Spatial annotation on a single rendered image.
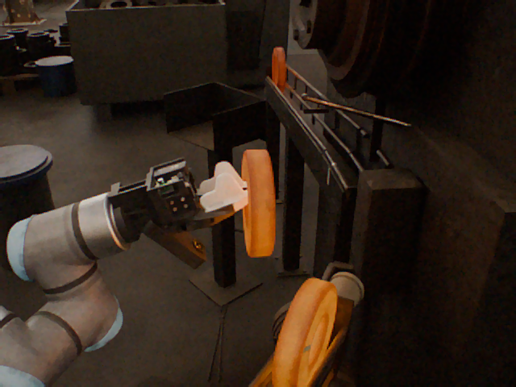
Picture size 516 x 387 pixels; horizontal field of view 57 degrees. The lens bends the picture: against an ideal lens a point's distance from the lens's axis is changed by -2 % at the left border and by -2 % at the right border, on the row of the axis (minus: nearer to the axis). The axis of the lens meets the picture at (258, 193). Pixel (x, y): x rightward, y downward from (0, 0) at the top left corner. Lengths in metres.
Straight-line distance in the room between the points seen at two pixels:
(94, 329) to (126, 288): 1.13
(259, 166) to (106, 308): 0.33
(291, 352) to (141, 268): 1.43
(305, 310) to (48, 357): 0.35
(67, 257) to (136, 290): 1.16
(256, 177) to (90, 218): 0.24
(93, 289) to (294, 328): 0.32
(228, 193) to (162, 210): 0.09
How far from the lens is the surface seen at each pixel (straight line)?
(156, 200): 0.67
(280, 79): 2.06
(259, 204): 0.64
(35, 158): 1.98
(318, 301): 0.61
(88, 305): 0.77
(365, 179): 0.87
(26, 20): 7.95
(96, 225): 0.70
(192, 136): 1.56
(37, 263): 0.75
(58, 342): 0.74
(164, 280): 1.90
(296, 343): 0.60
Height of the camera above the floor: 1.19
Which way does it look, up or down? 29 degrees down
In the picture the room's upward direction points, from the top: straight up
